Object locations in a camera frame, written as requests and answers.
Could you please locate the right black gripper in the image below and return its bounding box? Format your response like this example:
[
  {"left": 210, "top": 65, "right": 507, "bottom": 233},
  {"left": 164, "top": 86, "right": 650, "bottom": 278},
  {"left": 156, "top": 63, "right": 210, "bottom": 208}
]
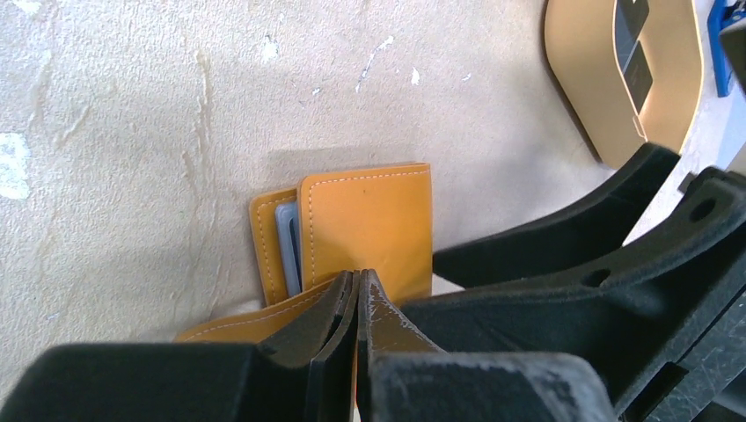
[{"left": 403, "top": 168, "right": 745, "bottom": 421}]

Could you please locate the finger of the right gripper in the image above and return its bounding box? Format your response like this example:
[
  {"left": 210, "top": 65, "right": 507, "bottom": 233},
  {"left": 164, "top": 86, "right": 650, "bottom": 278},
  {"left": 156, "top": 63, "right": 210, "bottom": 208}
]
[{"left": 433, "top": 143, "right": 681, "bottom": 288}]

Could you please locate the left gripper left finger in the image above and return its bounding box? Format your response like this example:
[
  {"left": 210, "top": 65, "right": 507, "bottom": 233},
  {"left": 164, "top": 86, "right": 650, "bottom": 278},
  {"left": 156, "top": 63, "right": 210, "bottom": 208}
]
[{"left": 1, "top": 272, "right": 359, "bottom": 421}]

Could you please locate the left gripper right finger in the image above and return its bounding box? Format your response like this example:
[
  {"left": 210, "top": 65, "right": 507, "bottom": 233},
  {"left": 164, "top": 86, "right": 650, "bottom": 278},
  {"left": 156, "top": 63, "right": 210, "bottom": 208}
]
[{"left": 356, "top": 270, "right": 616, "bottom": 421}]

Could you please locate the orange oval tray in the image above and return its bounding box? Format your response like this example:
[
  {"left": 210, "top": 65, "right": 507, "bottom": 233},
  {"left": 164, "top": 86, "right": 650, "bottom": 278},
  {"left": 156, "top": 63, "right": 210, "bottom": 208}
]
[{"left": 544, "top": 1, "right": 704, "bottom": 169}]

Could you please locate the loose black credit card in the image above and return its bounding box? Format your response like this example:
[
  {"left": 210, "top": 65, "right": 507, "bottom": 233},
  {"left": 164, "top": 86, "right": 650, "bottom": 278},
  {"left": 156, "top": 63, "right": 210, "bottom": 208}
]
[{"left": 623, "top": 42, "right": 654, "bottom": 113}]

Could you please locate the blue black stapler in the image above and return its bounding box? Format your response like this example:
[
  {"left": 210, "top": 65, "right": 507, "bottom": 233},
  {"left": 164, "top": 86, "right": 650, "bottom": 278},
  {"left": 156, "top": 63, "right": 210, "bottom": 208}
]
[{"left": 706, "top": 0, "right": 745, "bottom": 98}]

